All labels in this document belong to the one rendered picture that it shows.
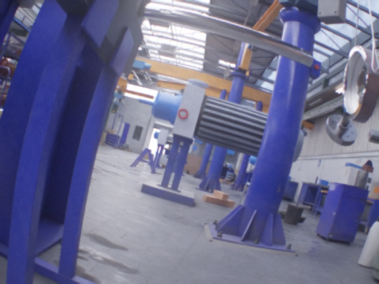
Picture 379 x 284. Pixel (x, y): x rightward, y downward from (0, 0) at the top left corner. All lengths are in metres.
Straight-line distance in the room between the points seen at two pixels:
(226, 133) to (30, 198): 4.40
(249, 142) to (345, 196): 1.67
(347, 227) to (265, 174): 1.88
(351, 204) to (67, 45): 4.05
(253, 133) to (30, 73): 4.05
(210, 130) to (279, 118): 2.04
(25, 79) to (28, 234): 0.68
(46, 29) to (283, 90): 2.25
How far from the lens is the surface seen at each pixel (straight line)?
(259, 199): 2.94
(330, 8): 0.77
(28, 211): 0.65
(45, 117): 0.63
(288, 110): 2.99
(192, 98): 4.87
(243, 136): 4.88
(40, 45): 1.22
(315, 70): 3.28
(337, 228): 4.35
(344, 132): 1.80
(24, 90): 1.20
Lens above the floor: 0.53
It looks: 3 degrees up
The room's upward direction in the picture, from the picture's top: 16 degrees clockwise
